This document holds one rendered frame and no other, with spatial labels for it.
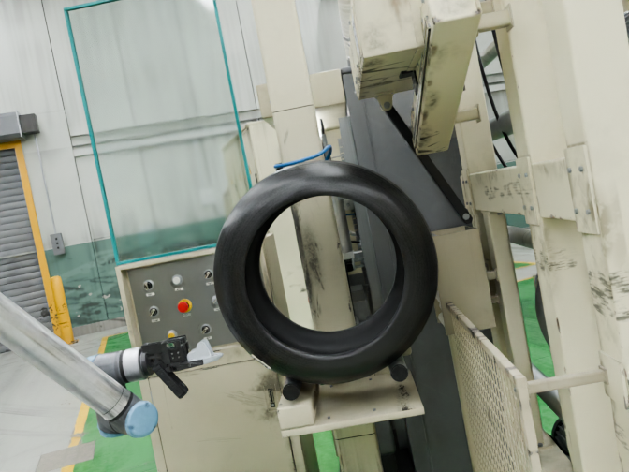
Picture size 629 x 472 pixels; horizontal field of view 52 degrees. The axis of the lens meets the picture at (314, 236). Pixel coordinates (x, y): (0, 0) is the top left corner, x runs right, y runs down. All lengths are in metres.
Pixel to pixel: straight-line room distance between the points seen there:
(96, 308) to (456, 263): 9.14
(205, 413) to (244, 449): 0.20
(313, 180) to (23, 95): 9.66
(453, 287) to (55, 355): 1.10
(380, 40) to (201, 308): 1.38
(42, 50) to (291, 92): 9.35
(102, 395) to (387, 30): 1.08
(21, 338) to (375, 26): 1.04
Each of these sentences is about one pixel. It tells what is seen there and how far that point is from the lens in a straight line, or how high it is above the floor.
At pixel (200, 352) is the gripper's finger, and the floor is 1.03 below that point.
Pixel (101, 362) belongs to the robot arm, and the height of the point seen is 1.05.
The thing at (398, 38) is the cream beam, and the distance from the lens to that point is 1.42.
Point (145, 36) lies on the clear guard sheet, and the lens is 2.53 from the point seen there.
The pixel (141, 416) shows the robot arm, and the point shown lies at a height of 0.92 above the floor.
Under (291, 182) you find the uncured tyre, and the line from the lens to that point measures 1.61.
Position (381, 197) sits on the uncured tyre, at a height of 1.35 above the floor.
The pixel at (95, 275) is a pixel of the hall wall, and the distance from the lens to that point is 10.73.
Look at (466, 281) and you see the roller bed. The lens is 1.98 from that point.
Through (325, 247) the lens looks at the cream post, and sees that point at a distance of 2.00.
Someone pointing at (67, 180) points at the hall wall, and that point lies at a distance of 10.77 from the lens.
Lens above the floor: 1.37
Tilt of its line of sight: 3 degrees down
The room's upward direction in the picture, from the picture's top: 11 degrees counter-clockwise
